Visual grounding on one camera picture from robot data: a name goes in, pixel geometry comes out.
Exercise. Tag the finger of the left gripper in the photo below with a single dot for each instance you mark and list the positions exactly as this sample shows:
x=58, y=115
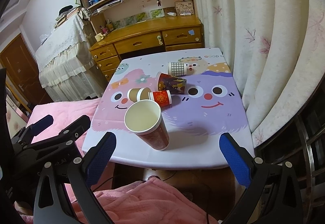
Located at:
x=26, y=134
x=60, y=147

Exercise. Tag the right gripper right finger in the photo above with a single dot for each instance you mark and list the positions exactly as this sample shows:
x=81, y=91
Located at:
x=284, y=202

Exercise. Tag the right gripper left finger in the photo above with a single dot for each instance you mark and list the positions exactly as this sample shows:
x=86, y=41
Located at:
x=52, y=204

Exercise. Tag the tall red patterned paper cup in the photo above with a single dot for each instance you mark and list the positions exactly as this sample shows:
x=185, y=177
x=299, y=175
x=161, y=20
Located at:
x=144, y=119

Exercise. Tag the tan kraft paper cup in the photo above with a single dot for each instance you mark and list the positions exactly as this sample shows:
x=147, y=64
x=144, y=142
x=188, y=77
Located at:
x=137, y=94

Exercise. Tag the small red paper cup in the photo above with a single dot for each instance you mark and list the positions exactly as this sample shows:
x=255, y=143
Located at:
x=162, y=98

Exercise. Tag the dark brown patterned paper cup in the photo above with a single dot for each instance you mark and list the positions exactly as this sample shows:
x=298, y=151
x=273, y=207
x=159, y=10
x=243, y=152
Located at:
x=174, y=84

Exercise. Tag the checkered paper cup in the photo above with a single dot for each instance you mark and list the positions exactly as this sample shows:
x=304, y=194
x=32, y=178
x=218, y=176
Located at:
x=176, y=69

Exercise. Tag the pink blanket bed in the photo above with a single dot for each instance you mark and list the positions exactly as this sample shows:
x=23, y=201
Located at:
x=63, y=113

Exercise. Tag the brown wooden door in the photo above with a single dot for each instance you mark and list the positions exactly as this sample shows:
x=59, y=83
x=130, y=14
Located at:
x=23, y=72

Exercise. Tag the pink fleece robe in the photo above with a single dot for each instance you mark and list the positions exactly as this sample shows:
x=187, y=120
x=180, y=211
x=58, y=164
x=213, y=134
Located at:
x=153, y=201

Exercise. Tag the lace covered piano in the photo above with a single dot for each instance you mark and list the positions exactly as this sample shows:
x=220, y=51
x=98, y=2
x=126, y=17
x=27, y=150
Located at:
x=67, y=70

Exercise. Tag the cartoon printed tablecloth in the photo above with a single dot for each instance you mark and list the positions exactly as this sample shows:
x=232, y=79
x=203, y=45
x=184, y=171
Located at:
x=210, y=106

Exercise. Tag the yellow mug on desk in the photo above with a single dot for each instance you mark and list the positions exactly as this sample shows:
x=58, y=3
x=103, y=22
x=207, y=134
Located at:
x=99, y=37

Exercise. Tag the wooden desk with hutch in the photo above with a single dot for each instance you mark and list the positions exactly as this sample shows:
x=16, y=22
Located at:
x=135, y=27

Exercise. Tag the white floral curtain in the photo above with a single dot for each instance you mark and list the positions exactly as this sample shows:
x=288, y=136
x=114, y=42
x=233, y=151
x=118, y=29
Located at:
x=275, y=49

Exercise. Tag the printed cardboard box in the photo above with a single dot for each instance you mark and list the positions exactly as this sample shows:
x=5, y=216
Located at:
x=184, y=8

